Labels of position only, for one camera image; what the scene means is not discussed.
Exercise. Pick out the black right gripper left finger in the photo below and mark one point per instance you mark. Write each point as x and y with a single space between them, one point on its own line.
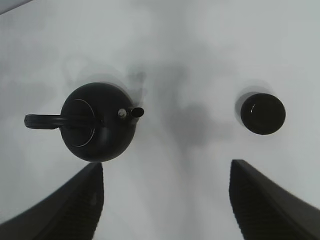
72 212

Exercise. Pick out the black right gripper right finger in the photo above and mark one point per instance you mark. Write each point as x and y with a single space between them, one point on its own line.
265 211

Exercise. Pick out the black round teapot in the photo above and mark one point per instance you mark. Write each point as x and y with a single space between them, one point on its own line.
97 121

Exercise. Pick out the small black teacup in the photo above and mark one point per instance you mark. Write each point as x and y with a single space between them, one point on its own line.
262 113

